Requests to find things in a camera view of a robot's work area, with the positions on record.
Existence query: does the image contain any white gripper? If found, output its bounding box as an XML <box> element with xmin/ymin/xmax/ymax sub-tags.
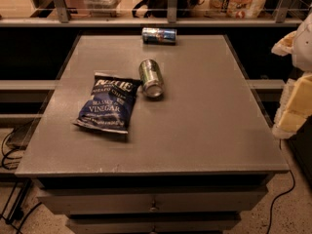
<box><xmin>271</xmin><ymin>14</ymin><xmax>312</xmax><ymax>139</ymax></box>

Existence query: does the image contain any green soda can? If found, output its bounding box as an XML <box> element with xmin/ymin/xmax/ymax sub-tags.
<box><xmin>138</xmin><ymin>59</ymin><xmax>164</xmax><ymax>98</ymax></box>

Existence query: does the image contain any blue silver energy drink can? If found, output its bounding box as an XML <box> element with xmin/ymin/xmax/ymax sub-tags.
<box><xmin>141</xmin><ymin>27</ymin><xmax>176</xmax><ymax>45</ymax></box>

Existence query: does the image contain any printed shopping bag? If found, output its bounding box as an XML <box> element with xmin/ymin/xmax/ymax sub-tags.
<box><xmin>206</xmin><ymin>0</ymin><xmax>266</xmax><ymax>19</ymax></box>

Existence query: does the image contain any grey drawer cabinet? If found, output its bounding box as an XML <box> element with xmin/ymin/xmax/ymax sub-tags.
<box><xmin>17</xmin><ymin>35</ymin><xmax>289</xmax><ymax>234</ymax></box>

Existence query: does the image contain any black backpack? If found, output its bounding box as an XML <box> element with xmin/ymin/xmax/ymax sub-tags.
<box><xmin>132</xmin><ymin>0</ymin><xmax>203</xmax><ymax>18</ymax></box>

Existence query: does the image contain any blue kettle chips bag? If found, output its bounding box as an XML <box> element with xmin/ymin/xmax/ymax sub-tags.
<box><xmin>74</xmin><ymin>72</ymin><xmax>141</xmax><ymax>135</ymax></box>

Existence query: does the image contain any grey metal railing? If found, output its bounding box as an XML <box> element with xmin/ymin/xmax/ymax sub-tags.
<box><xmin>0</xmin><ymin>0</ymin><xmax>311</xmax><ymax>27</ymax></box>

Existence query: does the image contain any black floor cable right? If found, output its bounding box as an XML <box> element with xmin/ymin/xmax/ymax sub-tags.
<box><xmin>265</xmin><ymin>139</ymin><xmax>296</xmax><ymax>234</ymax></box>

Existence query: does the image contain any black cables left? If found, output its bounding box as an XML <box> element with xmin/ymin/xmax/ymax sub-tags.
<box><xmin>0</xmin><ymin>129</ymin><xmax>43</xmax><ymax>234</ymax></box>

